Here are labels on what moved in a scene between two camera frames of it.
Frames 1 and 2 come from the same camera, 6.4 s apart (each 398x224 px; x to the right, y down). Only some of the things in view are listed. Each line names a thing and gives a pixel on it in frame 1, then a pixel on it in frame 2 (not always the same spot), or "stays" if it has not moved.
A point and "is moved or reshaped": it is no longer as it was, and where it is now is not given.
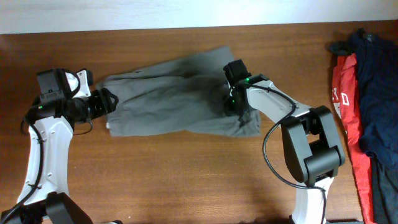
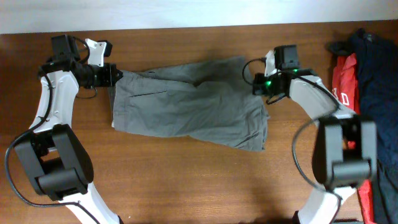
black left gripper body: (94, 107) -> (99, 76)
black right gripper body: (232, 107) -> (267, 84)
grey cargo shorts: (186, 99) is moved or reshaped
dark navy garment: (377, 62) stays
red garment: (345, 95) stays
